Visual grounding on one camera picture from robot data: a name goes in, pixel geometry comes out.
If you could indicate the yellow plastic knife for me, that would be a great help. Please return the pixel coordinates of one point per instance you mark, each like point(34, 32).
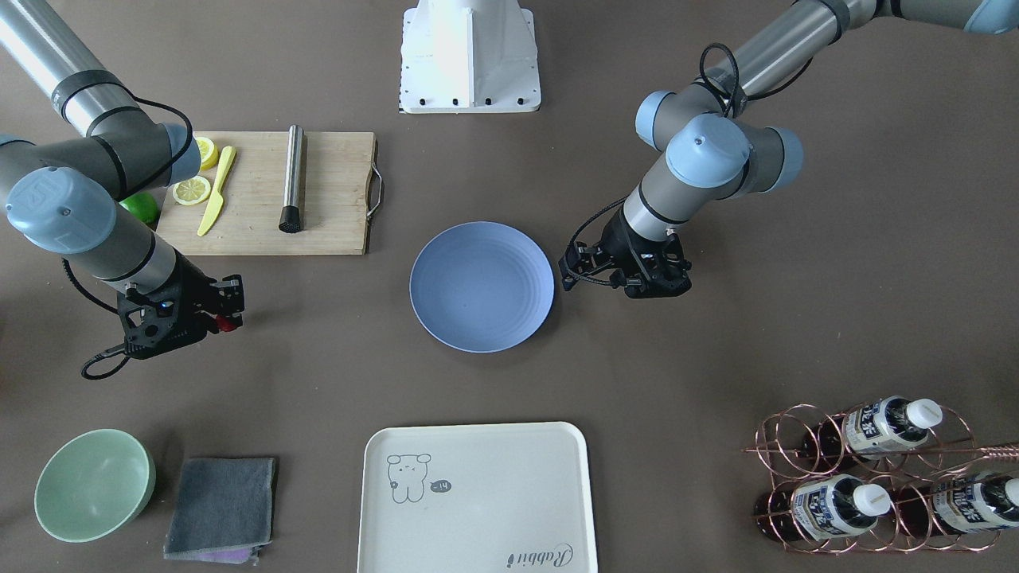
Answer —
point(215, 203)

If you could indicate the steel muddler black tip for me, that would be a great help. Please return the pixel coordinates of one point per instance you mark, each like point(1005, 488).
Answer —
point(291, 218)

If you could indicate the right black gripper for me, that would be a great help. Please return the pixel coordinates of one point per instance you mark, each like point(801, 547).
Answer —
point(193, 288)

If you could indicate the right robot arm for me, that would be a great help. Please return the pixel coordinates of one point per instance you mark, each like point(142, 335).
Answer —
point(65, 196)

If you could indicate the red strawberry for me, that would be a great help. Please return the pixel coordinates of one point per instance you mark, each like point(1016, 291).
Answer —
point(225, 324)

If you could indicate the rear tea bottle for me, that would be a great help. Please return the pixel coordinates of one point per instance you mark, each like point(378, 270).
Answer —
point(984, 501)
point(869, 432)

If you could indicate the tea bottle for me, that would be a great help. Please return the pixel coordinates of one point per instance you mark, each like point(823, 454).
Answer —
point(839, 506)
point(869, 432)
point(984, 501)

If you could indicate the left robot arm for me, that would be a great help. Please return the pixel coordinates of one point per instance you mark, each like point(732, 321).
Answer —
point(707, 155)

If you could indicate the lower lemon slice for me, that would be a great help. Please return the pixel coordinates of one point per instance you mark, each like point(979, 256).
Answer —
point(209, 152)

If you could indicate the cream rabbit tray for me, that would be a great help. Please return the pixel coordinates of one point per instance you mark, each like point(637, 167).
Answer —
point(510, 497)

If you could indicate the lemon slice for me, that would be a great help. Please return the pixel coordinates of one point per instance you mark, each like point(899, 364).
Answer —
point(192, 191)
point(209, 152)

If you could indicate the upper lemon slice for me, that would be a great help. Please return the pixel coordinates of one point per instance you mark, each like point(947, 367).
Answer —
point(192, 191)

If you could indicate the wooden cutting board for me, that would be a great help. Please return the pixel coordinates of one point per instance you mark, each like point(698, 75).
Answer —
point(334, 198)

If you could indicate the blue round plate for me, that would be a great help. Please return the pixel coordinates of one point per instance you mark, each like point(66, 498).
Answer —
point(482, 287)

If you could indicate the green lime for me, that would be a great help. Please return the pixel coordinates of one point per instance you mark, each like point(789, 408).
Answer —
point(143, 206)

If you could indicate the copper wire bottle rack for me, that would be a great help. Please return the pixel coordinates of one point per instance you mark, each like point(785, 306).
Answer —
point(952, 452)

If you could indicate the front tea bottle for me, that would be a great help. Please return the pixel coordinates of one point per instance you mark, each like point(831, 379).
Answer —
point(839, 506)

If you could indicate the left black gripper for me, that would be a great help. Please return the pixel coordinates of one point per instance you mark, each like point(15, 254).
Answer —
point(616, 243)

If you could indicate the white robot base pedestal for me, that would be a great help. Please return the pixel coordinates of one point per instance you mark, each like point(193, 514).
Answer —
point(461, 57)

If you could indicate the green bowl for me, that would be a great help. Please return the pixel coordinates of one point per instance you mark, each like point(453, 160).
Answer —
point(94, 485)

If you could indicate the grey folded cloth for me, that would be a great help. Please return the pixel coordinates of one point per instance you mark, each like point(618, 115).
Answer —
point(223, 511)

